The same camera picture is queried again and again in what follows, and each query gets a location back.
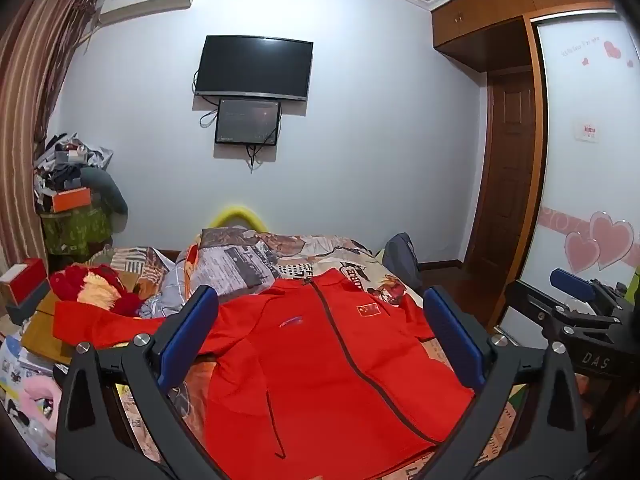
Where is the red zip jacket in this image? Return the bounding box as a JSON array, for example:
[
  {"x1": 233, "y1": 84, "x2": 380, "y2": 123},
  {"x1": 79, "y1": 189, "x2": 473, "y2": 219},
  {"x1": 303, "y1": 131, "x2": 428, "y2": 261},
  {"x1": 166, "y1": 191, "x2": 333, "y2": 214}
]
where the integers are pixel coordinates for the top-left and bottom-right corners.
[{"x1": 52, "y1": 267, "x2": 476, "y2": 478}]

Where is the orange box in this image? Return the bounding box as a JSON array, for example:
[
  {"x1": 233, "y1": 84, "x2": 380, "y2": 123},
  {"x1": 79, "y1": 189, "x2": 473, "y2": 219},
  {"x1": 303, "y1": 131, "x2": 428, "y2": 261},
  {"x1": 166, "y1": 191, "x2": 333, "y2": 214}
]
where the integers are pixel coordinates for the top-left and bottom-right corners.
[{"x1": 51, "y1": 187, "x2": 93, "y2": 213}]

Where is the small black wall monitor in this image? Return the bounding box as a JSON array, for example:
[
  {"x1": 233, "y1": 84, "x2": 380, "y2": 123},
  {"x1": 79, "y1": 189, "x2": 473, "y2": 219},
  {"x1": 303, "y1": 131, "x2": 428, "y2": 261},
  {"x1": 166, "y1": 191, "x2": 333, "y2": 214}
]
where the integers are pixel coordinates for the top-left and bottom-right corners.
[{"x1": 215, "y1": 98, "x2": 281, "y2": 147}]

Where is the white wall sticker label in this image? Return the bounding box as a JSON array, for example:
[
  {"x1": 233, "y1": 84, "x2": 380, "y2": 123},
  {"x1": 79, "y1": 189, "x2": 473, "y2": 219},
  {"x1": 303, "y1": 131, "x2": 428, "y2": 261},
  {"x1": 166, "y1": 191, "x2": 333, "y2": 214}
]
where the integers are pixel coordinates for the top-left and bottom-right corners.
[{"x1": 575, "y1": 119, "x2": 601, "y2": 143}]

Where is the wooden overhead cabinet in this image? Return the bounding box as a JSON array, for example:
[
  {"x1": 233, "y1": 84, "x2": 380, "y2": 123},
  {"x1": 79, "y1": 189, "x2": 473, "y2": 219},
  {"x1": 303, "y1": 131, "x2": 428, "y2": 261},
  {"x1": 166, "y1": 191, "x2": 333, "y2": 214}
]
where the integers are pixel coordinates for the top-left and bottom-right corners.
[{"x1": 431, "y1": 0, "x2": 621, "y2": 73}]

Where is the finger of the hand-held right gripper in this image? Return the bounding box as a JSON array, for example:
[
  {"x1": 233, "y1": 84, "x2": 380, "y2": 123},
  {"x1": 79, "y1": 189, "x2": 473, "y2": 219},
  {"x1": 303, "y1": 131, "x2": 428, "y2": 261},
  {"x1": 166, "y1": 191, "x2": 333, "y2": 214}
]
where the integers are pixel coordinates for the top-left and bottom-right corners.
[
  {"x1": 504, "y1": 280, "x2": 623, "y2": 346},
  {"x1": 549, "y1": 268, "x2": 628, "y2": 311}
]

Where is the green patterned bag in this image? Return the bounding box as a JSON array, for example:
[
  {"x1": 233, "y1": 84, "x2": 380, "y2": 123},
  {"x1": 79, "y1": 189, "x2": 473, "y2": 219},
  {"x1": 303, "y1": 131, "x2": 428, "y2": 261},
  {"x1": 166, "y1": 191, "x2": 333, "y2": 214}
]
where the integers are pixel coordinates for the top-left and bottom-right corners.
[{"x1": 41, "y1": 207, "x2": 113, "y2": 256}]

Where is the brown cardboard box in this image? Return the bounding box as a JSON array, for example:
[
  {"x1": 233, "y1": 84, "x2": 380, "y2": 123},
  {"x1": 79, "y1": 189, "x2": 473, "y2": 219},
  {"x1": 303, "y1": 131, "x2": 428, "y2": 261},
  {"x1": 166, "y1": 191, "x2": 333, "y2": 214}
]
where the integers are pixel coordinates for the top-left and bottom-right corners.
[{"x1": 20, "y1": 290, "x2": 88, "y2": 366}]

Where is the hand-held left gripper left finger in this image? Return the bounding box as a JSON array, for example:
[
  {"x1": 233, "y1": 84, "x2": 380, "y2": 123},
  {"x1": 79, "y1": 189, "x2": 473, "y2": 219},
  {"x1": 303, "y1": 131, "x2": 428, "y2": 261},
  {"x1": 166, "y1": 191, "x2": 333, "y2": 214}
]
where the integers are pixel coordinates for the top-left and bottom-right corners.
[{"x1": 55, "y1": 285, "x2": 226, "y2": 480}]

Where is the grey plush cushion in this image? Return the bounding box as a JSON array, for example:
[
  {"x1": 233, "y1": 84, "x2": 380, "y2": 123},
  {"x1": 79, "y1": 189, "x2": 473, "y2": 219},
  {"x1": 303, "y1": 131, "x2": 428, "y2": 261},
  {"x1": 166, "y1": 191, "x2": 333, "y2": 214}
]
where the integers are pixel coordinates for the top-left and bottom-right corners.
[{"x1": 80, "y1": 166, "x2": 130, "y2": 221}]

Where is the grey backpack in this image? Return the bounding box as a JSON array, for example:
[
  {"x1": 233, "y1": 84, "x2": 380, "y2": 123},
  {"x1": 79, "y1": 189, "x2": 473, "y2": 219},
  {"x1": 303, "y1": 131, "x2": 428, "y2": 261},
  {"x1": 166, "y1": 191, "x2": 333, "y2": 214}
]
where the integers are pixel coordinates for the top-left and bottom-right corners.
[{"x1": 382, "y1": 232, "x2": 421, "y2": 291}]

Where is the brown wooden door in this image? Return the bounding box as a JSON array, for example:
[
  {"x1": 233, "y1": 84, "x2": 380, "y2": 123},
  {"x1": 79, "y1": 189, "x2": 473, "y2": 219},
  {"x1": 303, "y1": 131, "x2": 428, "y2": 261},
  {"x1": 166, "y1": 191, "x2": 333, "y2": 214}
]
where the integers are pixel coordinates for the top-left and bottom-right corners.
[{"x1": 470, "y1": 67, "x2": 538, "y2": 281}]

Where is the yellow hoop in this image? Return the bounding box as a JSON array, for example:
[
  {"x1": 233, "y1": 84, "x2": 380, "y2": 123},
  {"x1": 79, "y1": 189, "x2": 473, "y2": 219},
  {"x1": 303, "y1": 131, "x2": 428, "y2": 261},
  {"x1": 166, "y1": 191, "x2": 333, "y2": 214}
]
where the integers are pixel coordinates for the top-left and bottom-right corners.
[{"x1": 207, "y1": 204, "x2": 266, "y2": 233}]

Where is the red plush bird toy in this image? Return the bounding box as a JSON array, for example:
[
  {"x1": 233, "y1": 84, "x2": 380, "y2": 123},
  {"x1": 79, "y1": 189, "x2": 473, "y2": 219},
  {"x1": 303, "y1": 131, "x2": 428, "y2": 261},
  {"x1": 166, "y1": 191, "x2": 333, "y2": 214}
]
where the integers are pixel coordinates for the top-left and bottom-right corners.
[{"x1": 50, "y1": 264, "x2": 146, "y2": 317}]

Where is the brown striped curtain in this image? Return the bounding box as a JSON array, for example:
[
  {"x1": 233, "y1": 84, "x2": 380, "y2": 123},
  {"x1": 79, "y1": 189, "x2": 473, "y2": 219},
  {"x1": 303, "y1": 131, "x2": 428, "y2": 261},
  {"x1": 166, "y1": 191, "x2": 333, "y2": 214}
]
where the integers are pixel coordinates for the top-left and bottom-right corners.
[{"x1": 0, "y1": 0, "x2": 103, "y2": 271}]

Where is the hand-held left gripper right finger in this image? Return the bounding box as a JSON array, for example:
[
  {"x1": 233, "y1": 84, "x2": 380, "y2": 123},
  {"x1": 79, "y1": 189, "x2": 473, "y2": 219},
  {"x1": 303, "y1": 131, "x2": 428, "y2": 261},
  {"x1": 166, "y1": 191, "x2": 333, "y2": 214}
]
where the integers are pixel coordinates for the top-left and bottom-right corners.
[{"x1": 422, "y1": 285, "x2": 596, "y2": 480}]

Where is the pile of clutter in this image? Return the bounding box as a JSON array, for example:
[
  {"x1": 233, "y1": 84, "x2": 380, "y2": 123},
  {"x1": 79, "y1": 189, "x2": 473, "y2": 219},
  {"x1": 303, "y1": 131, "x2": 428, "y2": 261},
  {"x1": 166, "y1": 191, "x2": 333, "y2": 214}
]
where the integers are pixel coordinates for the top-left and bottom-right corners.
[{"x1": 34, "y1": 132, "x2": 113, "y2": 211}]

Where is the black wall television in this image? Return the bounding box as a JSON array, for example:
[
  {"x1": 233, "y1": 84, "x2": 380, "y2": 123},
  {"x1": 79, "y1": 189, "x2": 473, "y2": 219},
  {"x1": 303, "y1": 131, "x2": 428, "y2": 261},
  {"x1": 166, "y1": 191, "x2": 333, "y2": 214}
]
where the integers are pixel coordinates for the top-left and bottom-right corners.
[{"x1": 194, "y1": 35, "x2": 314, "y2": 103}]

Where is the white heart sticker wardrobe door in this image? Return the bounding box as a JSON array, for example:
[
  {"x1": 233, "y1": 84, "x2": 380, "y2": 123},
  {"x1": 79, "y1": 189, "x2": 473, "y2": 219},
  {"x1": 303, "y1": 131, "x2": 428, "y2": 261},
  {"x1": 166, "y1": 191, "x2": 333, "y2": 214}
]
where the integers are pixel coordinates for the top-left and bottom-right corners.
[{"x1": 500, "y1": 10, "x2": 640, "y2": 336}]

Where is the red and white box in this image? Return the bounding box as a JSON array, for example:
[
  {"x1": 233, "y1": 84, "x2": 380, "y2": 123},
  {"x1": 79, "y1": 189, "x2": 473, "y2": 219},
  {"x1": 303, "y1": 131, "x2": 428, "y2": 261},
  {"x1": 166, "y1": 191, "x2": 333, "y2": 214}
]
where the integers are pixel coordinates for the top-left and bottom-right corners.
[{"x1": 0, "y1": 258, "x2": 51, "y2": 306}]

